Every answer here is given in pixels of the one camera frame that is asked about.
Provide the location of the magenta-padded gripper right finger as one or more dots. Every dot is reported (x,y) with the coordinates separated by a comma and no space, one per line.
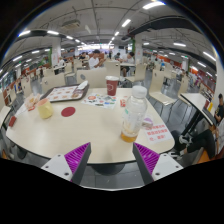
(148,159)

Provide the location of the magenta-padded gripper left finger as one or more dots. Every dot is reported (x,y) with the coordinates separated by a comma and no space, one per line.
(76,158)

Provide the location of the clear plastic drink bottle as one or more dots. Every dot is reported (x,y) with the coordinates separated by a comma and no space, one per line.
(133,113)

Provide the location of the white notice with red text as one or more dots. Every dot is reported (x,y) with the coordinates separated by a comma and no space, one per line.
(159,134)

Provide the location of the flat round red coaster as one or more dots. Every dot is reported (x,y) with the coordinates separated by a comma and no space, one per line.
(68,111)

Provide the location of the yellow cup with pink inside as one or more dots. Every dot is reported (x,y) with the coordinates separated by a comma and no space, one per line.
(45,109)

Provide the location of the person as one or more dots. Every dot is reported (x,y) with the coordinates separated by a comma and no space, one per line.
(205,140)
(128,60)
(94,61)

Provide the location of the colourful printed flyer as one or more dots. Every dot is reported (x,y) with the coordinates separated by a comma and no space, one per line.
(100,100)

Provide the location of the red sauce packet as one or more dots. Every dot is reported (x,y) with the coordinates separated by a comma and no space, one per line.
(31,108)
(122,102)

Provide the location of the dark tray with printed liner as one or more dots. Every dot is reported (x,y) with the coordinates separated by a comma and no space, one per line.
(61,93)

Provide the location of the beige plastic chair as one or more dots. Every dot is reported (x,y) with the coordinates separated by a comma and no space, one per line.
(112,69)
(138,73)
(160,90)
(53,82)
(93,77)

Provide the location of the white napkin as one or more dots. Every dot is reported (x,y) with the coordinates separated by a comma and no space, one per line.
(82,85)

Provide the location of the small red card box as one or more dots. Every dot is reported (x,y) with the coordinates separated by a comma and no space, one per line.
(12,121)

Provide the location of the white paper card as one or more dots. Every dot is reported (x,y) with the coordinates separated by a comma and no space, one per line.
(20,109)

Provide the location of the neighbouring beige table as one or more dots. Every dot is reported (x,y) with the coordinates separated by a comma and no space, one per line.
(196,101)

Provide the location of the red paper cup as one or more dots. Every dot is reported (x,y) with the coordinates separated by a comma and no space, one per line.
(112,86)

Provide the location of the ceiling air conditioner unit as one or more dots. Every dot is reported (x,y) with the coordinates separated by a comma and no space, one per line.
(71,23)

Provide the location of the ceiling strip lights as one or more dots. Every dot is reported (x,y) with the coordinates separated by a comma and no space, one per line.
(126,22)

